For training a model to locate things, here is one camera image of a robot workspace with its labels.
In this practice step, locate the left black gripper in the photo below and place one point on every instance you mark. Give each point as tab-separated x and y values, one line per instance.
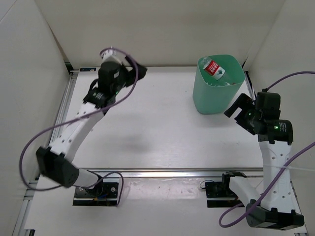
132	73

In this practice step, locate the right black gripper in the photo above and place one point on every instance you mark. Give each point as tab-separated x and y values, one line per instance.
243	102

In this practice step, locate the red label bottle red cap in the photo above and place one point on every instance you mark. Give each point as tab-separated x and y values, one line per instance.
213	74

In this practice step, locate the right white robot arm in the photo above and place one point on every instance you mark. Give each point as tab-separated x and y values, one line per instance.
274	208

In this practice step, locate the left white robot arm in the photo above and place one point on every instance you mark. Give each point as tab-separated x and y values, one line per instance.
55	161

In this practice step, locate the green plastic bin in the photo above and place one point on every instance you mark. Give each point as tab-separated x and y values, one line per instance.
213	100

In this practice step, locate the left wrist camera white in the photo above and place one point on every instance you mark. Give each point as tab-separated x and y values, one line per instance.
109	55

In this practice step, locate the aluminium table frame rail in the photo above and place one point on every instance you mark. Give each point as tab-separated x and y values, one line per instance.
163	148

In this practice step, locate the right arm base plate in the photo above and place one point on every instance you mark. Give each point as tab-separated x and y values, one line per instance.
219	196

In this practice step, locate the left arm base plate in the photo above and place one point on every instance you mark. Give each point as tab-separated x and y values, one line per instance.
104	194

